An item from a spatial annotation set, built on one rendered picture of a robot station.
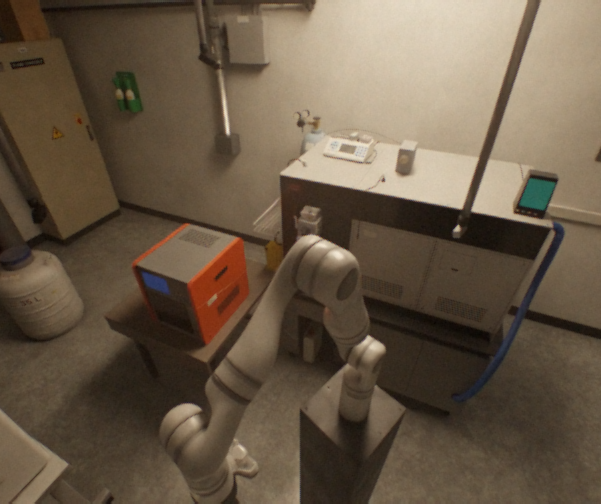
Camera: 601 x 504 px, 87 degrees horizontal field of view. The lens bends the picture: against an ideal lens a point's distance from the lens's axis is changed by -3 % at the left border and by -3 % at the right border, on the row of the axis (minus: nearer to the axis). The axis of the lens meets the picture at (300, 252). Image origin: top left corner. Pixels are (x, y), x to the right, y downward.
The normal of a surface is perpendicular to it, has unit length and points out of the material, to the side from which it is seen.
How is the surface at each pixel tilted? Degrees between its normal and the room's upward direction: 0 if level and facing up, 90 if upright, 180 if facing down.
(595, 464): 0
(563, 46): 90
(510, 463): 0
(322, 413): 0
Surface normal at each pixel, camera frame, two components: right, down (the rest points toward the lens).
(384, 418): 0.00, -0.80
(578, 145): -0.41, 0.54
